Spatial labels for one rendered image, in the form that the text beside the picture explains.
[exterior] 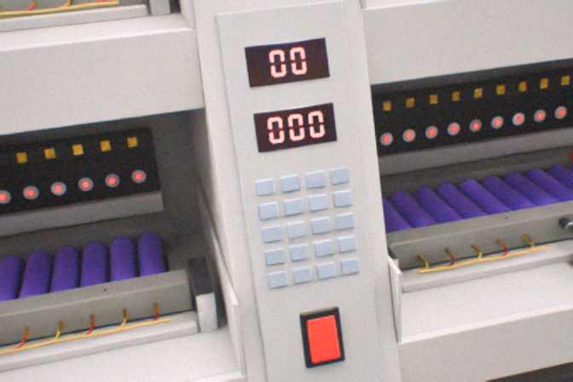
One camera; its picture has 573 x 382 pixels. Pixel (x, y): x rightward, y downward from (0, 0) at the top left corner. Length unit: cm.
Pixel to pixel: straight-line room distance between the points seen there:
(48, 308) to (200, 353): 10
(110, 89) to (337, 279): 17
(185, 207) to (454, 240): 23
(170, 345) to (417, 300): 16
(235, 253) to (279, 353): 6
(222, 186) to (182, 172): 20
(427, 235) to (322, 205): 13
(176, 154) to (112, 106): 20
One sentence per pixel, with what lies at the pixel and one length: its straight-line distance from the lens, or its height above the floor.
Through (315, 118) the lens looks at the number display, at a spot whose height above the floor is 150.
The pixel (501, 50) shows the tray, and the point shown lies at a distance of 45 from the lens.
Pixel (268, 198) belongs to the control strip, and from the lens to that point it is 39.
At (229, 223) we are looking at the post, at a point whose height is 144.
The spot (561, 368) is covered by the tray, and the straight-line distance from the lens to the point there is 71.
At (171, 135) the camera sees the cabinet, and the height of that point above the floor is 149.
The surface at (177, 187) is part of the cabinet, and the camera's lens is 59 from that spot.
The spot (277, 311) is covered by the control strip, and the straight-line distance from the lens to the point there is 41.
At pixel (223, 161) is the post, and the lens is 39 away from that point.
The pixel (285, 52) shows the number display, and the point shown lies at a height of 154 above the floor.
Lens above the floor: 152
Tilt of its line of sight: 10 degrees down
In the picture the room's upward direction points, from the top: 7 degrees counter-clockwise
